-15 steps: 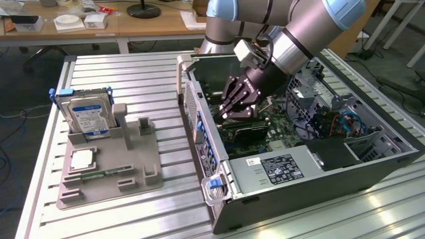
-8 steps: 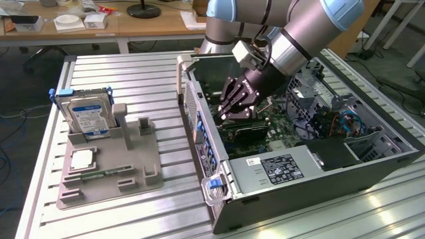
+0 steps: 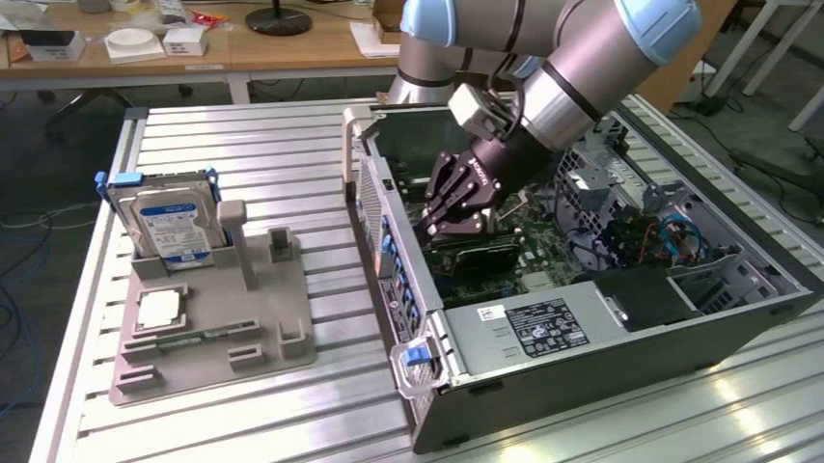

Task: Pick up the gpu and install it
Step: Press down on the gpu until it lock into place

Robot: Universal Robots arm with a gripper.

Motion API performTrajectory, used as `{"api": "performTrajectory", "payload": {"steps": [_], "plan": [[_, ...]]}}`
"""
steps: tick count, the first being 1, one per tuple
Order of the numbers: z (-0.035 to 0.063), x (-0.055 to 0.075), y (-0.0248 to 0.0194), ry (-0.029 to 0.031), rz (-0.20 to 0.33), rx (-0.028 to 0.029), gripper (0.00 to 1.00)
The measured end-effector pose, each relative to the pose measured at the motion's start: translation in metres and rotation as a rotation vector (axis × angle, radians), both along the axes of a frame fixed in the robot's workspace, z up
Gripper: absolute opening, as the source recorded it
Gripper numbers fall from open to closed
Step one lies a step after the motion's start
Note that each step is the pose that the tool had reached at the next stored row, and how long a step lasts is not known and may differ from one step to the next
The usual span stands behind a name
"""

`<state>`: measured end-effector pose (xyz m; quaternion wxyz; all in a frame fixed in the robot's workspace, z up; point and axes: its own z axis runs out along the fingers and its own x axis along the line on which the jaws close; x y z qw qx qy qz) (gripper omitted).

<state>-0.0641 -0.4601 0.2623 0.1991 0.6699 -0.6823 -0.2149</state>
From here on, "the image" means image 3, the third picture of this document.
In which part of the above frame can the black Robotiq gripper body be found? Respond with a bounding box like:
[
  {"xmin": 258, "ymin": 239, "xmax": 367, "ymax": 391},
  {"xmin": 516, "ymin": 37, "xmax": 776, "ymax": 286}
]
[{"xmin": 449, "ymin": 125, "xmax": 561, "ymax": 211}]

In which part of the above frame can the black graphics card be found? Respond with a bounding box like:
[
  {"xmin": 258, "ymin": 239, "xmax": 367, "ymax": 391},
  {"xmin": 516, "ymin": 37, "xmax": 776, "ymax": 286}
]
[{"xmin": 424, "ymin": 240, "xmax": 521, "ymax": 290}]

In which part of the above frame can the metal socket cover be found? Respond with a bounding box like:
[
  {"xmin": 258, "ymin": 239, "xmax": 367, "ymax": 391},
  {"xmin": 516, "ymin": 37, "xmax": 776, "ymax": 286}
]
[{"xmin": 494, "ymin": 190, "xmax": 534, "ymax": 227}]

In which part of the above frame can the green motherboard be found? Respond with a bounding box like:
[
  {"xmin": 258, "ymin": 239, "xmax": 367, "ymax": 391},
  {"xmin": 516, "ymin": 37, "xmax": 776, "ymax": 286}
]
[{"xmin": 392, "ymin": 161, "xmax": 592, "ymax": 310}]

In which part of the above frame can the metal disk bay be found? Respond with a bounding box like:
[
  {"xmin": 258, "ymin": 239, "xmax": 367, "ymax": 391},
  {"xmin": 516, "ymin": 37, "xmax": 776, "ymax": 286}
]
[{"xmin": 556, "ymin": 144, "xmax": 652, "ymax": 232}]

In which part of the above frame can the grey power supply unit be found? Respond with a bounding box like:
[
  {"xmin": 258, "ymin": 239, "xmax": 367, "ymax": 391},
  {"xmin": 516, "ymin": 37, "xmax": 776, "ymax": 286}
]
[{"xmin": 444, "ymin": 282, "xmax": 629, "ymax": 375}]

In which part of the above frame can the blue case latch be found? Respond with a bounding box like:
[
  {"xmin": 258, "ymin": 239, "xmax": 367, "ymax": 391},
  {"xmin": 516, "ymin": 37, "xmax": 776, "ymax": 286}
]
[{"xmin": 398, "ymin": 341, "xmax": 432, "ymax": 370}]

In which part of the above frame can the wooden cabinet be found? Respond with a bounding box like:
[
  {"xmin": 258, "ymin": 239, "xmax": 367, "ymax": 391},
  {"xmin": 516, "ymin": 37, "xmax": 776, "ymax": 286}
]
[{"xmin": 617, "ymin": 0, "xmax": 739, "ymax": 110}]

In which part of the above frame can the black power adapter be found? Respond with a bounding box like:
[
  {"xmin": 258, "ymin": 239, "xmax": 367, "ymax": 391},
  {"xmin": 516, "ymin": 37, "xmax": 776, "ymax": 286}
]
[{"xmin": 692, "ymin": 95, "xmax": 729, "ymax": 117}]

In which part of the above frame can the brown cardboard box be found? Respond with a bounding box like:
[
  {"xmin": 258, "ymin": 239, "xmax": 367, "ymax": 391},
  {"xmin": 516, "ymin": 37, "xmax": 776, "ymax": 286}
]
[{"xmin": 373, "ymin": 0, "xmax": 408, "ymax": 33}]

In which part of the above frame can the open black PC case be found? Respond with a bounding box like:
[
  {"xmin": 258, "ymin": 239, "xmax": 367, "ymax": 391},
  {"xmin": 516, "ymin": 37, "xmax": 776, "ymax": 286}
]
[{"xmin": 342, "ymin": 91, "xmax": 824, "ymax": 453}]

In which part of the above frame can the black round lamp base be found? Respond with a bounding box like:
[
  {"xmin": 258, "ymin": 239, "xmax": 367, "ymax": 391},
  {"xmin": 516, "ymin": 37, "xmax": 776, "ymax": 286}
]
[{"xmin": 243, "ymin": 0, "xmax": 314, "ymax": 38}]

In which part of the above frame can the hard disk in blue caddy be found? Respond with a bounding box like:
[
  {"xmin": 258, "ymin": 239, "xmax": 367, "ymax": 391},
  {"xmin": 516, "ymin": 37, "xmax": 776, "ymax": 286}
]
[{"xmin": 94, "ymin": 163, "xmax": 227, "ymax": 271}]

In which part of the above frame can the black stand foot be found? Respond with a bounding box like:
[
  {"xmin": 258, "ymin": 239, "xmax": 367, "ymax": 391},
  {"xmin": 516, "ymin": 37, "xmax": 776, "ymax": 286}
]
[{"xmin": 727, "ymin": 149, "xmax": 824, "ymax": 194}]

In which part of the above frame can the grey parts rack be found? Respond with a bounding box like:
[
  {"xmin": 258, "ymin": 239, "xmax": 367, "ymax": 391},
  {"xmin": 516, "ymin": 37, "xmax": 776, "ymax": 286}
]
[{"xmin": 107, "ymin": 200, "xmax": 318, "ymax": 409}]

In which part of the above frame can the green RAM stick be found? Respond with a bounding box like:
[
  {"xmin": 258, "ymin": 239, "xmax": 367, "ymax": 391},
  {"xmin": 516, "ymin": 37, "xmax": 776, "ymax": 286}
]
[{"xmin": 154, "ymin": 323, "xmax": 243, "ymax": 348}]

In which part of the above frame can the small white cardboard box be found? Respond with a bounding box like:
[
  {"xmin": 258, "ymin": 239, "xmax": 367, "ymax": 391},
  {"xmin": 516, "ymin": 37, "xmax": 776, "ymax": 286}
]
[{"xmin": 160, "ymin": 26, "xmax": 209, "ymax": 57}]

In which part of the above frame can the silver CPU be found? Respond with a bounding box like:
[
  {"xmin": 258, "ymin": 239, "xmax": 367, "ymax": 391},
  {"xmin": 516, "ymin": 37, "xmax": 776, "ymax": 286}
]
[{"xmin": 138, "ymin": 291, "xmax": 182, "ymax": 327}]

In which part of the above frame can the wooden desk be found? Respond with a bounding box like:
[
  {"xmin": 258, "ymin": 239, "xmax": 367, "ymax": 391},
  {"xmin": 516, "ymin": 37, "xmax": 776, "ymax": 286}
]
[{"xmin": 0, "ymin": 0, "xmax": 581, "ymax": 93}]

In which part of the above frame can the white round holder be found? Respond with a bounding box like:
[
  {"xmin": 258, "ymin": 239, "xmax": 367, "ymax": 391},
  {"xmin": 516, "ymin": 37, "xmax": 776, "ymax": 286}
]
[{"xmin": 103, "ymin": 27, "xmax": 167, "ymax": 65}]

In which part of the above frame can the black chair base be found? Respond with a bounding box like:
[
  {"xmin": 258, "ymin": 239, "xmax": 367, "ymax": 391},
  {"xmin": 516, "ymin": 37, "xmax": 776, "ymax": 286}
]
[{"xmin": 38, "ymin": 84, "xmax": 195, "ymax": 141}]

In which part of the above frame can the white box with black top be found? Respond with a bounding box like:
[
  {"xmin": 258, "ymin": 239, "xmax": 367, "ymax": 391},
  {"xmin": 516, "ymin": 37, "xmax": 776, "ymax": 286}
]
[{"xmin": 18, "ymin": 29, "xmax": 87, "ymax": 63}]

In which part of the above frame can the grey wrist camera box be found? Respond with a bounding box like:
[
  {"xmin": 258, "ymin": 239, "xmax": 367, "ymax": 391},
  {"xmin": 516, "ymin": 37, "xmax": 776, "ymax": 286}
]
[{"xmin": 448, "ymin": 82, "xmax": 517, "ymax": 142}]

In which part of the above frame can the red wire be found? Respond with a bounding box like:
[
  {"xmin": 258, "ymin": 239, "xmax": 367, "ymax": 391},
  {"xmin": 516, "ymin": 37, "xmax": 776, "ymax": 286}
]
[{"xmin": 633, "ymin": 216, "xmax": 664, "ymax": 265}]

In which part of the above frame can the blue wire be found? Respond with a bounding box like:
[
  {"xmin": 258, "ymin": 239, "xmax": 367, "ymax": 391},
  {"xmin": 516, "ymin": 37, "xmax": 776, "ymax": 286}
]
[{"xmin": 660, "ymin": 214, "xmax": 713, "ymax": 266}]

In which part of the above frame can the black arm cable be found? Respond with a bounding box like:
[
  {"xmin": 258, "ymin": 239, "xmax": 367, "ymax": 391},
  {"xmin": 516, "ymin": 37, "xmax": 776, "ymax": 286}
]
[{"xmin": 488, "ymin": 0, "xmax": 536, "ymax": 141}]

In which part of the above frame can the white table frame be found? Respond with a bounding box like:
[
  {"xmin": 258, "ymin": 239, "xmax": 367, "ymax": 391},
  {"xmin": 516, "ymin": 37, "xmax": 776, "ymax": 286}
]
[{"xmin": 704, "ymin": 0, "xmax": 824, "ymax": 131}]

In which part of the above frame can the blue floor cable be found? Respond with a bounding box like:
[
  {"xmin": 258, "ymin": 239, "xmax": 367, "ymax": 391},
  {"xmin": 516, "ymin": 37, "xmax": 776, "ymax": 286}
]
[{"xmin": 0, "ymin": 226, "xmax": 54, "ymax": 416}]

